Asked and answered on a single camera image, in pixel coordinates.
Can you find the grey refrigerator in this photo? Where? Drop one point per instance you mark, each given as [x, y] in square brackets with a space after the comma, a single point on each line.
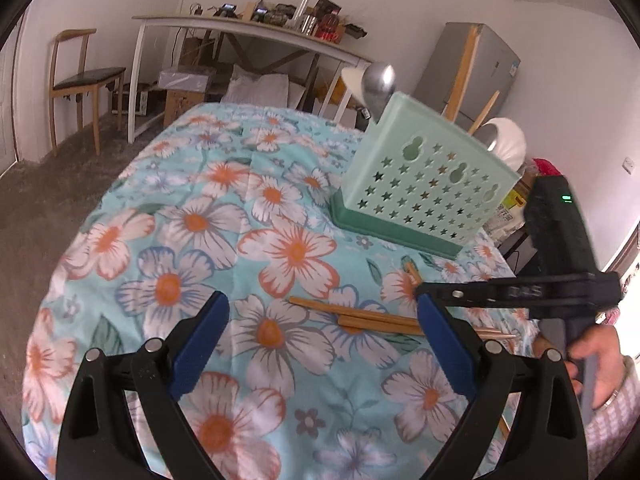
[435, 70]

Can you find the green plastic utensil holder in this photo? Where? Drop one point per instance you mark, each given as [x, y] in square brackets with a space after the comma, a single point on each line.
[425, 185]

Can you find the white plastic soup ladle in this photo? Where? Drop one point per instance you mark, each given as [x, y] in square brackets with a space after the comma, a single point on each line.
[507, 142]

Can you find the red plastic bag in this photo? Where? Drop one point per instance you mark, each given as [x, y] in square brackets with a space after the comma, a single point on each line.
[545, 167]

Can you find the white and yellow rice bag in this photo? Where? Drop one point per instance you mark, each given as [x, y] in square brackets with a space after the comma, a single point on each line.
[507, 222]

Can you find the metal spoon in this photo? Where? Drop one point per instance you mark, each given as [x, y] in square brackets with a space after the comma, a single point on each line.
[378, 85]

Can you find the person's right hand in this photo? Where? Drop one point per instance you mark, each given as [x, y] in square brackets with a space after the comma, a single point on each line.
[607, 360]

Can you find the long white table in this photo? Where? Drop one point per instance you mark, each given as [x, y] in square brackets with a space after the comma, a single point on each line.
[225, 22]

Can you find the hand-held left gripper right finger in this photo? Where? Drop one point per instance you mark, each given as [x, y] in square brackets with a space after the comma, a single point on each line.
[445, 340]

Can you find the wooden chair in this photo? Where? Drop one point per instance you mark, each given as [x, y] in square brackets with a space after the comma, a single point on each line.
[85, 77]

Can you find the black electronic device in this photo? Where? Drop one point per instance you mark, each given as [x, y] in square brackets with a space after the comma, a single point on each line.
[226, 10]

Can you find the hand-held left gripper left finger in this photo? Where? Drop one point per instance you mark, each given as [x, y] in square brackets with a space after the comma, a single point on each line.
[200, 340]

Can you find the wooden chopstick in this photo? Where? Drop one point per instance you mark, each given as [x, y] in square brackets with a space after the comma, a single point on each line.
[462, 75]
[412, 270]
[320, 305]
[370, 325]
[485, 112]

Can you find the person's right forearm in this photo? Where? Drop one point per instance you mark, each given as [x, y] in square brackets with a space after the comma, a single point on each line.
[615, 435]

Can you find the small cardboard box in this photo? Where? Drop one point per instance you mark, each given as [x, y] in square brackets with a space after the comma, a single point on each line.
[185, 105]

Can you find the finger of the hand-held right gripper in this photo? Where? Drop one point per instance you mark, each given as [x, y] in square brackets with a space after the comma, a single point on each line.
[450, 292]

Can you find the grey flat box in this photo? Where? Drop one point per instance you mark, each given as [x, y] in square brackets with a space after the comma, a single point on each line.
[185, 79]

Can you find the red packaged box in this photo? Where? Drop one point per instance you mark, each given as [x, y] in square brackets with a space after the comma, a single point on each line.
[327, 20]

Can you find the white pillow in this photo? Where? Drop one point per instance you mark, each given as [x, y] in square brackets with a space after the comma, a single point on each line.
[255, 90]

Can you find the white door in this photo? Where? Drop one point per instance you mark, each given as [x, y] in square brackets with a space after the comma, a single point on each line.
[7, 125]

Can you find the white wall socket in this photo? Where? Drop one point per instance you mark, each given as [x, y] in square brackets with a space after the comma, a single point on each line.
[628, 163]

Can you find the floral blue tablecloth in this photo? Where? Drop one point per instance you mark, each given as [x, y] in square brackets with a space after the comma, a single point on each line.
[200, 260]

